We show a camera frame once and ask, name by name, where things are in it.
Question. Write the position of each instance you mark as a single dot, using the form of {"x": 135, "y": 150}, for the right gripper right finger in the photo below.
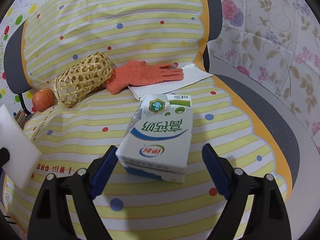
{"x": 268, "y": 218}

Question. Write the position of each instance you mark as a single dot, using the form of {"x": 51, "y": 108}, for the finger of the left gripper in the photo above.
{"x": 4, "y": 156}

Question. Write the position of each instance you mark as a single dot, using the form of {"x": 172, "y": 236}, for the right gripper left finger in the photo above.
{"x": 50, "y": 218}

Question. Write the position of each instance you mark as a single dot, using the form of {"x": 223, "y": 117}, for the white foam block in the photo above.
{"x": 24, "y": 155}

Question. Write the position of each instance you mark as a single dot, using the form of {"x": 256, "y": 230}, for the woven bamboo basket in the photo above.
{"x": 75, "y": 83}

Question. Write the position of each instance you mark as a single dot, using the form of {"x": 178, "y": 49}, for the white blue milk carton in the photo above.
{"x": 157, "y": 141}

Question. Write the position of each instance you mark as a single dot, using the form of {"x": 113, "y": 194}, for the orange knit glove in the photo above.
{"x": 140, "y": 73}

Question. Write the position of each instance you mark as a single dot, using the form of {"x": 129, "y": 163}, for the white paper sheet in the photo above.
{"x": 192, "y": 74}

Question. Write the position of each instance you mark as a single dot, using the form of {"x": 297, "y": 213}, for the stack of books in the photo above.
{"x": 20, "y": 117}

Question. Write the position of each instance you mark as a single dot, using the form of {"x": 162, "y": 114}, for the red apple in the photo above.
{"x": 43, "y": 99}

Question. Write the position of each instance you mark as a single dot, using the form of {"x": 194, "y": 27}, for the yellow striped chair cover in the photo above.
{"x": 61, "y": 33}

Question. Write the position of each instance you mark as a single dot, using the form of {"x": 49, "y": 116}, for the balloon pattern wall sheet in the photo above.
{"x": 13, "y": 13}

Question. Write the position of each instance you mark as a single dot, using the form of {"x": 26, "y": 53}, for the floral pattern wall sheet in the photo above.
{"x": 276, "y": 43}

